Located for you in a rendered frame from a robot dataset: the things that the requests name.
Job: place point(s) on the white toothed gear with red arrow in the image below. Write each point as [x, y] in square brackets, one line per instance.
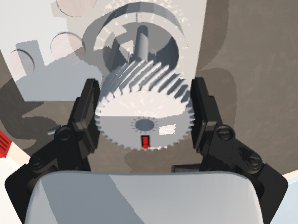
[144, 106]

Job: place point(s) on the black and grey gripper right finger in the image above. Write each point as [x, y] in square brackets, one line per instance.
[221, 151]

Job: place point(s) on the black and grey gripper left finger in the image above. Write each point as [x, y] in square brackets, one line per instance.
[68, 151]

